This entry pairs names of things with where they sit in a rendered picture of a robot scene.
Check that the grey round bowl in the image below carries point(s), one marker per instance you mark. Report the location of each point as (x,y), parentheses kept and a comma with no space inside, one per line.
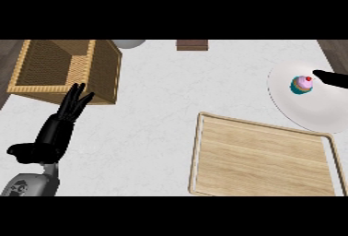
(129,43)

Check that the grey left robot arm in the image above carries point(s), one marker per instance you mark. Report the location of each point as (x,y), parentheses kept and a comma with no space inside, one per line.
(31,183)

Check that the pale wooden tray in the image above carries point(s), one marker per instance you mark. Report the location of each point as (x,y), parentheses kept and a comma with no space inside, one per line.
(263,159)

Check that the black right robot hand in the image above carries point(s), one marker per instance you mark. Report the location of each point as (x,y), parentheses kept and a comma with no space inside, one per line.
(334,79)

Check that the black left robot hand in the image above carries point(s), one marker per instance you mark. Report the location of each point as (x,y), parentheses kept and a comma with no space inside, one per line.
(55,135)

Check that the white round plate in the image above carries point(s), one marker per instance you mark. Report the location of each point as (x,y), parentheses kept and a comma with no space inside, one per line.
(317,107)

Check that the pink frosted cupcake with cherry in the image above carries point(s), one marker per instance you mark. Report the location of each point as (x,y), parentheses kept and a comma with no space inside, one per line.
(301,84)

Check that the wicker basket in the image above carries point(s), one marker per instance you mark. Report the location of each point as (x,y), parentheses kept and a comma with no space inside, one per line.
(68,67)

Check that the brown wooden block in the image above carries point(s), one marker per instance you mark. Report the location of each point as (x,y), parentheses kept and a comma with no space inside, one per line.
(192,44)

